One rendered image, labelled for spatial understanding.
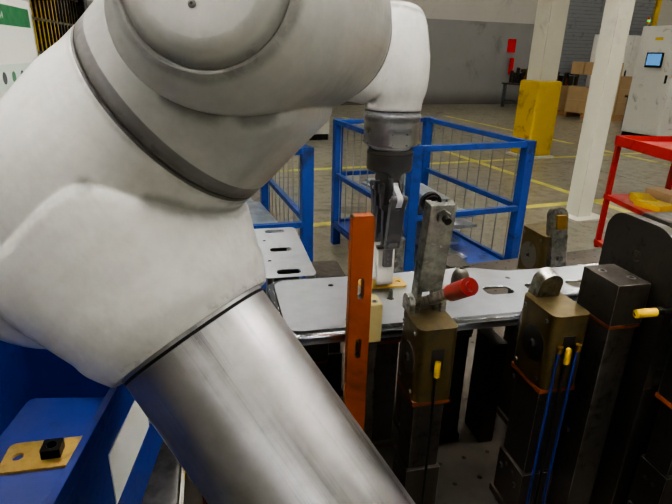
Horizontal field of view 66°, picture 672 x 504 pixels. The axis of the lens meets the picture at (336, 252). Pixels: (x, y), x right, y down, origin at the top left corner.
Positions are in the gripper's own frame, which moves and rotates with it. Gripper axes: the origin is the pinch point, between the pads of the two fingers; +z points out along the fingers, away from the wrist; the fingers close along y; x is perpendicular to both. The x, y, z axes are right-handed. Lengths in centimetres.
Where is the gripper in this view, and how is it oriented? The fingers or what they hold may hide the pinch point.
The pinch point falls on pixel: (383, 262)
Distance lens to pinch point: 91.9
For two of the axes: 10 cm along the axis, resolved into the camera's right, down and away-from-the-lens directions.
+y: 2.2, 3.5, -9.1
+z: -0.3, 9.3, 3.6
